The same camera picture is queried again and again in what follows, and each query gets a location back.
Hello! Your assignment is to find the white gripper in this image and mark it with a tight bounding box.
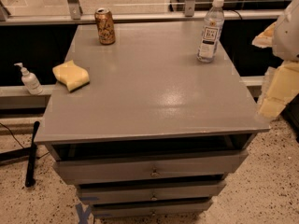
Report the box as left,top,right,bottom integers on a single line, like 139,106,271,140
252,0,299,119

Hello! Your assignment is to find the clear plastic water bottle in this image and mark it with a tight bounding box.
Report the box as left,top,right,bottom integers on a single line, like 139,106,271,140
197,0,224,63

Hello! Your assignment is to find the yellow sponge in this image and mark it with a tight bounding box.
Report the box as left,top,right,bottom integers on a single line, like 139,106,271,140
52,60,90,92

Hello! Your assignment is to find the white pump dispenser bottle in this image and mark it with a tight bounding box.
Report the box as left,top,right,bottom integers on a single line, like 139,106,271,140
15,63,43,95

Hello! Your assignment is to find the grey drawer cabinet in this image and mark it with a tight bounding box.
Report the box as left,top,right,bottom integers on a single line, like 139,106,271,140
34,20,271,219

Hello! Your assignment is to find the middle grey drawer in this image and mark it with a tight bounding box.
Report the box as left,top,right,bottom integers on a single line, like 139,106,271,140
77,180,226,204

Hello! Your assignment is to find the grey drawer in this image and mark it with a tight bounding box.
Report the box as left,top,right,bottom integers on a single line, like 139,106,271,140
77,180,226,204
53,149,249,185
92,198,212,218

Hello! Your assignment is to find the gold soda can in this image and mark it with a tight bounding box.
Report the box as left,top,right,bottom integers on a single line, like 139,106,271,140
94,7,116,45

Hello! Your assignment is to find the bottom grey drawer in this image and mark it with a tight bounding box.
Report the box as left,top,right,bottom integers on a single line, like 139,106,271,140
92,198,212,218

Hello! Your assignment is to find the top grey drawer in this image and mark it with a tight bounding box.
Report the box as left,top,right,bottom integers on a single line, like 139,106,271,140
53,149,249,185

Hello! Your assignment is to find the black stand leg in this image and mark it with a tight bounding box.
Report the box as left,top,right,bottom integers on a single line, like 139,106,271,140
25,121,40,188

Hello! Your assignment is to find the metal bracket post right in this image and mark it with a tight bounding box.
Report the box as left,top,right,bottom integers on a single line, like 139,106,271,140
184,0,196,17

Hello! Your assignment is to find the metal bracket post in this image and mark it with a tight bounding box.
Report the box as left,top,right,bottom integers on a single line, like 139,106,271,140
184,0,196,17
67,0,82,20

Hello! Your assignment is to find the metal bracket post left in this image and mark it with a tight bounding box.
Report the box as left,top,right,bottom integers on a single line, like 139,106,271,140
67,0,82,20

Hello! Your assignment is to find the black cable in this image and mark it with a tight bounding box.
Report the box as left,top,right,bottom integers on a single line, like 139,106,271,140
0,122,26,149

